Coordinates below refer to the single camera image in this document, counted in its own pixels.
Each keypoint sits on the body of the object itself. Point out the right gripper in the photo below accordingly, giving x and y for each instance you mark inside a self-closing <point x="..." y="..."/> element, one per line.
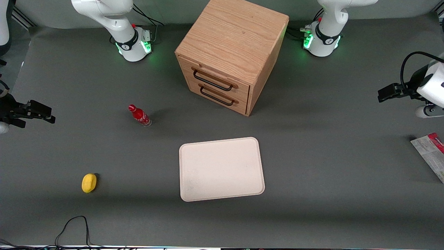
<point x="7" y="108"/>

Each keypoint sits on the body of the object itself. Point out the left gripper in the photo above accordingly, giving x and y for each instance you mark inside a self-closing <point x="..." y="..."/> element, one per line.
<point x="411" y="85"/>

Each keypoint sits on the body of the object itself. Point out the red cookie box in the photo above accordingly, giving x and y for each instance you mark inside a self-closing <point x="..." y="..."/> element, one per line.
<point x="432" y="152"/>

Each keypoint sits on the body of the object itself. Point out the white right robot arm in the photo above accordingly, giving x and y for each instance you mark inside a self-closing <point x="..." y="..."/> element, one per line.
<point x="114" y="21"/>

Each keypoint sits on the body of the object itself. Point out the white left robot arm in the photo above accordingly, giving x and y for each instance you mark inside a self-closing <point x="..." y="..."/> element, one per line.
<point x="326" y="31"/>

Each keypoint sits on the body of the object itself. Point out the beige rectangular tray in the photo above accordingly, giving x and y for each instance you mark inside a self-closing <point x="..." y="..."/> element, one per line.
<point x="222" y="170"/>

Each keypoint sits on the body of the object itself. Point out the yellow lemon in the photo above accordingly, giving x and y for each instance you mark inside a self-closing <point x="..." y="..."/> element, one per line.
<point x="88" y="183"/>

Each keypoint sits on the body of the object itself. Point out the red soda bottle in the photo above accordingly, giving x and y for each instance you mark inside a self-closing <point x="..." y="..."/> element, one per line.
<point x="138" y="114"/>

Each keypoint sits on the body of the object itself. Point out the wooden drawer front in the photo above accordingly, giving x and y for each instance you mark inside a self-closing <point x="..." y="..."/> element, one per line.
<point x="194" y="86"/>
<point x="239" y="88"/>

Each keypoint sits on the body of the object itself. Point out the wooden drawer cabinet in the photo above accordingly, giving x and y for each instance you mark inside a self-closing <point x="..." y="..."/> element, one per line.
<point x="229" y="38"/>

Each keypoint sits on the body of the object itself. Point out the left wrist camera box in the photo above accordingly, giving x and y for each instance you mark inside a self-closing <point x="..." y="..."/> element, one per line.
<point x="425" y="111"/>

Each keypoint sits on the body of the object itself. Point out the aluminium frame rail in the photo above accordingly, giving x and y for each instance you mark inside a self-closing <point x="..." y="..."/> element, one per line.
<point x="24" y="18"/>
<point x="440" y="13"/>

